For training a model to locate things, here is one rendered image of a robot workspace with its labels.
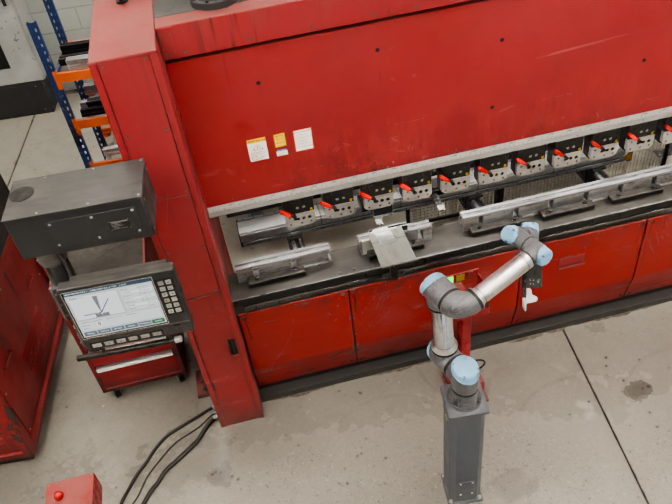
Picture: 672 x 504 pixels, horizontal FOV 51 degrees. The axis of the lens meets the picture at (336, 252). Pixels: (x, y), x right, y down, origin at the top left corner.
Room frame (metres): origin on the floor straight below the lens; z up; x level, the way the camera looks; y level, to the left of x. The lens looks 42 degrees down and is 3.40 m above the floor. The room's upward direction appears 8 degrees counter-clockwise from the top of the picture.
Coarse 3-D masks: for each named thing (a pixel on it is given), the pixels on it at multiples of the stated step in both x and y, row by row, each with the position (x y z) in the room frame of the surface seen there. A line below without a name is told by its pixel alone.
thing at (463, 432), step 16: (448, 384) 1.93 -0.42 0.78; (480, 384) 1.90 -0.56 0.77; (448, 416) 1.77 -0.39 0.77; (464, 416) 1.75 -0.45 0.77; (480, 416) 1.76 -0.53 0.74; (448, 432) 1.80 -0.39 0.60; (464, 432) 1.76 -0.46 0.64; (480, 432) 1.76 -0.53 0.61; (448, 448) 1.79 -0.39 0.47; (464, 448) 1.76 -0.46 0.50; (480, 448) 1.77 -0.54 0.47; (448, 464) 1.79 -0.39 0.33; (464, 464) 1.76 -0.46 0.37; (480, 464) 1.78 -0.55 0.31; (448, 480) 1.79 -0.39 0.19; (464, 480) 1.76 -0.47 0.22; (480, 480) 1.79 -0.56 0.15; (448, 496) 1.79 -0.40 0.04; (464, 496) 1.76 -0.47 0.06; (480, 496) 1.77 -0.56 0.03
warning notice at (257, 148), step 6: (258, 138) 2.69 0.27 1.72; (264, 138) 2.69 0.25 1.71; (252, 144) 2.69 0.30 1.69; (258, 144) 2.69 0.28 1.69; (264, 144) 2.69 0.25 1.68; (252, 150) 2.69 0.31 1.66; (258, 150) 2.69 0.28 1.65; (264, 150) 2.69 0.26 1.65; (252, 156) 2.69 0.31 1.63; (258, 156) 2.69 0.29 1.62; (264, 156) 2.69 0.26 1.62
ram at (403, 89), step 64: (512, 0) 2.84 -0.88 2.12; (576, 0) 2.88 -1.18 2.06; (640, 0) 2.92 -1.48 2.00; (192, 64) 2.67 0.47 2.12; (256, 64) 2.70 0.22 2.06; (320, 64) 2.73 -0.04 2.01; (384, 64) 2.77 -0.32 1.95; (448, 64) 2.81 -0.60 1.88; (512, 64) 2.85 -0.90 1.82; (576, 64) 2.89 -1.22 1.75; (640, 64) 2.93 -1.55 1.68; (192, 128) 2.66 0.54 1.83; (256, 128) 2.69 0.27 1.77; (320, 128) 2.73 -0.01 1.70; (384, 128) 2.77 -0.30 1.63; (448, 128) 2.81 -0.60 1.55; (512, 128) 2.85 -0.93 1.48; (256, 192) 2.68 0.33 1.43; (320, 192) 2.72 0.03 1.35
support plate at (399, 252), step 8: (392, 232) 2.76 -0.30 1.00; (400, 232) 2.75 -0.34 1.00; (376, 240) 2.72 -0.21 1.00; (400, 240) 2.69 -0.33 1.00; (376, 248) 2.65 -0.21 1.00; (384, 248) 2.65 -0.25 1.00; (392, 248) 2.64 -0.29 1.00; (400, 248) 2.63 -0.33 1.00; (408, 248) 2.62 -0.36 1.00; (384, 256) 2.59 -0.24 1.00; (392, 256) 2.58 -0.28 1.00; (400, 256) 2.57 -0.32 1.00; (408, 256) 2.56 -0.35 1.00; (384, 264) 2.53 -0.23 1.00; (392, 264) 2.52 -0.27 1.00
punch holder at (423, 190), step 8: (400, 176) 2.80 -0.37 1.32; (408, 176) 2.78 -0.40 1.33; (416, 176) 2.78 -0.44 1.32; (424, 176) 2.79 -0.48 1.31; (408, 184) 2.78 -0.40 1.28; (416, 184) 2.78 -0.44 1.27; (424, 184) 2.79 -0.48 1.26; (400, 192) 2.83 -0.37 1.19; (408, 192) 2.77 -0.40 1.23; (416, 192) 2.79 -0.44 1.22; (424, 192) 2.79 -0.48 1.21; (408, 200) 2.77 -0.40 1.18
